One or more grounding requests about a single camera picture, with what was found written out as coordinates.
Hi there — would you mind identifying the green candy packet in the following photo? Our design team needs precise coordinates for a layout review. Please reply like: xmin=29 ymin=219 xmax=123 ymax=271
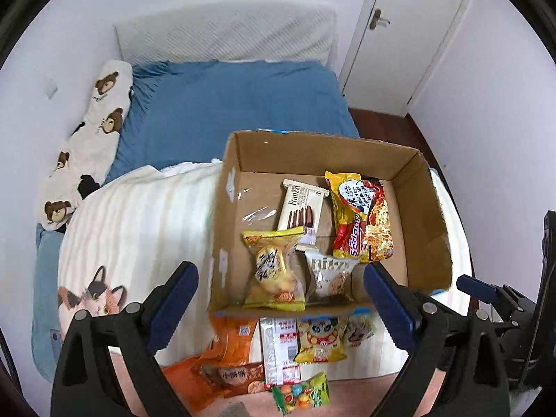
xmin=271 ymin=372 xmax=331 ymax=415

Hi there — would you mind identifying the orange packet with brown label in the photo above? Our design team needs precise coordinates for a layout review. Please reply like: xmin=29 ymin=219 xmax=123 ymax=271
xmin=163 ymin=355 xmax=265 ymax=413

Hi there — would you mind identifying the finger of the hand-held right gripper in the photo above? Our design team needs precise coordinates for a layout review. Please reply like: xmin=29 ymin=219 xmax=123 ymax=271
xmin=456 ymin=275 xmax=538 ymax=326

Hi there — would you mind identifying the white brown cracker packet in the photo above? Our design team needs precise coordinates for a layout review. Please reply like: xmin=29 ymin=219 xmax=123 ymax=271
xmin=303 ymin=247 xmax=361 ymax=305

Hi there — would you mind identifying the red yellow instant noodle packet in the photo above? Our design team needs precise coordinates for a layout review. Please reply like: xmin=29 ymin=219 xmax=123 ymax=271
xmin=325 ymin=170 xmax=395 ymax=263

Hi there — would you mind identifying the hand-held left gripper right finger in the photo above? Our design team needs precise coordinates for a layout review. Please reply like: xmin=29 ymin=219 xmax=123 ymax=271
xmin=363 ymin=263 xmax=511 ymax=417

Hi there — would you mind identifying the red white snack packet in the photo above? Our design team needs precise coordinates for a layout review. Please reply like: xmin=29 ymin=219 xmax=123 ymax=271
xmin=259 ymin=318 xmax=302 ymax=389

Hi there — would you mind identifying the small cartoon snack packet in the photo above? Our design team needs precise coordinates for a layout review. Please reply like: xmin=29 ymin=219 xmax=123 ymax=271
xmin=345 ymin=310 xmax=375 ymax=348

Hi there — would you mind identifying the yellow biscuit packet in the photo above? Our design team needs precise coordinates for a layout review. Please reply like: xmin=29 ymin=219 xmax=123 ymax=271
xmin=242 ymin=228 xmax=310 ymax=311

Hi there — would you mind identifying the bear print pillow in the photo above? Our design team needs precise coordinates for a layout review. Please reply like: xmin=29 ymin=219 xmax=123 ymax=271
xmin=38 ymin=59 xmax=134 ymax=232

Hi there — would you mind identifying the white chocolate wafer packet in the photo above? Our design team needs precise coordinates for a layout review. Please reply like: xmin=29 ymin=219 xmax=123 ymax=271
xmin=277 ymin=179 xmax=331 ymax=233

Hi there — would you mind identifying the blue bed sheet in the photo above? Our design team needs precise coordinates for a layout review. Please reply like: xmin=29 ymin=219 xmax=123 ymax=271
xmin=31 ymin=60 xmax=360 ymax=381

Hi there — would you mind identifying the cardboard box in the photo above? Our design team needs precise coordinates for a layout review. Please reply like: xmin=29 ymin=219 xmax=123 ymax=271
xmin=209 ymin=129 xmax=453 ymax=320

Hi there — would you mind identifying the white door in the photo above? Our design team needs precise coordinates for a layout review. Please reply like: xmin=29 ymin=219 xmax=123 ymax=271
xmin=339 ymin=0 xmax=474 ymax=116

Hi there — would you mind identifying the white padded headboard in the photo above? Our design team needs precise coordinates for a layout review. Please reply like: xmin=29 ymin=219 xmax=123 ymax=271
xmin=114 ymin=1 xmax=338 ymax=68

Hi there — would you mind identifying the plain orange snack packet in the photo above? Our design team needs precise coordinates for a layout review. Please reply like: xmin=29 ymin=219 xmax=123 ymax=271
xmin=212 ymin=316 xmax=260 ymax=366

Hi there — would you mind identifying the striped cat blanket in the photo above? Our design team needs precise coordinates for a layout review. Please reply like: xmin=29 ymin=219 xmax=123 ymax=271
xmin=56 ymin=163 xmax=472 ymax=417

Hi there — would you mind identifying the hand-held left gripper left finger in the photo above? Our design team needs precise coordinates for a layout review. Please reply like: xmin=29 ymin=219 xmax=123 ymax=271
xmin=51 ymin=261 xmax=201 ymax=417

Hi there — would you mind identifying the yellow panda snack packet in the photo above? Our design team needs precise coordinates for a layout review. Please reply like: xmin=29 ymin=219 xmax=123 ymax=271
xmin=294 ymin=316 xmax=348 ymax=363

